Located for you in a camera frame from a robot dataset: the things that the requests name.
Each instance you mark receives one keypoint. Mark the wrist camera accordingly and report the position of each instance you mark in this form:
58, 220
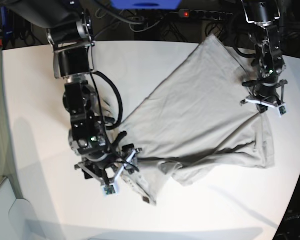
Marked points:
282, 110
111, 189

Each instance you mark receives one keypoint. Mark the black power strip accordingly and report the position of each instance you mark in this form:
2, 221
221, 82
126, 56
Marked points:
204, 15

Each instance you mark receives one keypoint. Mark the beige t-shirt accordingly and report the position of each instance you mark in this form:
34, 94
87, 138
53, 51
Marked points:
193, 121

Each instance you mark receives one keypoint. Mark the blue plastic box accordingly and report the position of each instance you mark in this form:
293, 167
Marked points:
145, 4

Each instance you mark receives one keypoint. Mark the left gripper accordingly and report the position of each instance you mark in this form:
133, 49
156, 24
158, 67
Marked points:
265, 96

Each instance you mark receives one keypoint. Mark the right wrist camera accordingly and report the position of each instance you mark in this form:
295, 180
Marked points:
111, 189

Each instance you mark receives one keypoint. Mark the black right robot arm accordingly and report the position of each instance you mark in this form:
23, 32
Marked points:
69, 31

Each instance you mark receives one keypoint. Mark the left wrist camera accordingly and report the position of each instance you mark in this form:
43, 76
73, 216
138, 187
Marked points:
282, 110

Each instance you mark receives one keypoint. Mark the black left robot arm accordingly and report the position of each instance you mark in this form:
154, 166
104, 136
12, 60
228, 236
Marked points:
266, 38

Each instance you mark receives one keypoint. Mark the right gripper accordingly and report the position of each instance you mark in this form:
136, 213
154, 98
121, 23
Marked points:
111, 166

